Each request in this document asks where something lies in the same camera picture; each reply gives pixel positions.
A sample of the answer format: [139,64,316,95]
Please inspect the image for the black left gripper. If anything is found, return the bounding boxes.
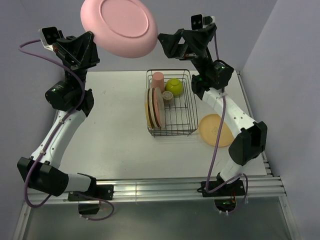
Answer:
[52,31,100,95]

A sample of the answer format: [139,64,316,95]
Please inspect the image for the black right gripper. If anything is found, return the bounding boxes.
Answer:
[156,23,217,78]

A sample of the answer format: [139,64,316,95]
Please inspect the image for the solid pink plate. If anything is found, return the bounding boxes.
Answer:
[80,0,158,59]

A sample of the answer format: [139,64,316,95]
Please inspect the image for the lime green bowl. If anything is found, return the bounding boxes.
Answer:
[165,78,184,96]

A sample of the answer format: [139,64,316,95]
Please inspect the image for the salmon pink cup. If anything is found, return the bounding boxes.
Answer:
[150,71,165,93]

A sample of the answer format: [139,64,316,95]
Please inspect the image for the small speckled ceramic cup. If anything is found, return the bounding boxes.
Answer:
[162,91,174,105]

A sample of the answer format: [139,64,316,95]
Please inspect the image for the cream and yellow plate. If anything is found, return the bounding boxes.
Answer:
[144,88,154,129]

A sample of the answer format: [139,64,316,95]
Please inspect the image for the orange round plate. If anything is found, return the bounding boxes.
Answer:
[198,114,234,148]

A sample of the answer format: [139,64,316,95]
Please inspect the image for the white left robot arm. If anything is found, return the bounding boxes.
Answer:
[17,27,100,200]

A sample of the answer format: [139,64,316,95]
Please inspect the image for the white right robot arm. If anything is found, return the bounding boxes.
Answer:
[179,24,268,195]

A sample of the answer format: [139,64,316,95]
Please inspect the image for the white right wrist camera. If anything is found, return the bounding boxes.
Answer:
[190,14,216,30]

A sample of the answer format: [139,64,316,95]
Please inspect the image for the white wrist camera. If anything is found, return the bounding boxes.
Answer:
[190,14,216,30]
[38,26,63,48]

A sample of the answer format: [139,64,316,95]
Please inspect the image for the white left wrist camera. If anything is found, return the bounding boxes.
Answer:
[38,26,63,48]

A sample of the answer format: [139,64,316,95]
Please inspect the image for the black wire dish rack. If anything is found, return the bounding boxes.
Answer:
[146,69,199,137]

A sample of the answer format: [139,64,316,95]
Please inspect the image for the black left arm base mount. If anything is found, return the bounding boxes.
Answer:
[67,173,115,221]

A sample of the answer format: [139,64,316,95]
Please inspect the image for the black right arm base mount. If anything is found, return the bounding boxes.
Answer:
[196,173,249,216]

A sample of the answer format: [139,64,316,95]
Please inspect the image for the aluminium table edge rail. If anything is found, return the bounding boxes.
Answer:
[23,174,287,206]

